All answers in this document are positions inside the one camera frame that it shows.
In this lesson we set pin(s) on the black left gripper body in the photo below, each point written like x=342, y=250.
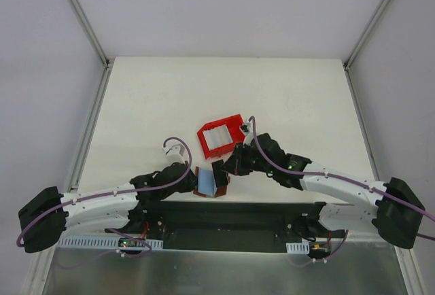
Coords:
x=192, y=179

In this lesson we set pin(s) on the brown leather card holder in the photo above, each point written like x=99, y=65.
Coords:
x=206, y=186

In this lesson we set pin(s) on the red plastic card tray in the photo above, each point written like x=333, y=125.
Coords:
x=233, y=123

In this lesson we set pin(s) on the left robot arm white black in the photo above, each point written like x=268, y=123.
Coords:
x=50, y=216

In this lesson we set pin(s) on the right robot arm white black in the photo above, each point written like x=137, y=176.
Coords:
x=388, y=209

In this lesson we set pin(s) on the white cards stack in tray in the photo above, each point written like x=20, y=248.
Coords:
x=217, y=137

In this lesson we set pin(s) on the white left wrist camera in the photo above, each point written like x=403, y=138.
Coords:
x=174, y=153

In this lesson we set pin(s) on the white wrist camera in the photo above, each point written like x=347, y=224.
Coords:
x=174, y=153
x=247, y=130

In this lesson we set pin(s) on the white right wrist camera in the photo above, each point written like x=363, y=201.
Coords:
x=247, y=130

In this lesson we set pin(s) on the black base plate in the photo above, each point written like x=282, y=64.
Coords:
x=218, y=226

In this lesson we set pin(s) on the right white cable duct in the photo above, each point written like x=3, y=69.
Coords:
x=301, y=248

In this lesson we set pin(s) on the white cable duct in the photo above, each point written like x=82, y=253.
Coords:
x=100, y=242
x=301, y=248

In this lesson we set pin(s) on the left aluminium table rail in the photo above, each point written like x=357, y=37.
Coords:
x=86, y=138

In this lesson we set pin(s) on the left white cable duct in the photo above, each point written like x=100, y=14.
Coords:
x=100, y=242

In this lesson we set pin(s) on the aluminium front rail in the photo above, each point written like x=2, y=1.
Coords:
x=374, y=237

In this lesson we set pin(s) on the right aluminium frame post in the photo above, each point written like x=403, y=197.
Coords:
x=369, y=28

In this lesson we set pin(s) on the aluminium frame post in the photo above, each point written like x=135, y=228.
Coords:
x=369, y=28
x=89, y=32

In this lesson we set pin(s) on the left aluminium frame post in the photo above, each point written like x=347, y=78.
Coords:
x=89, y=32

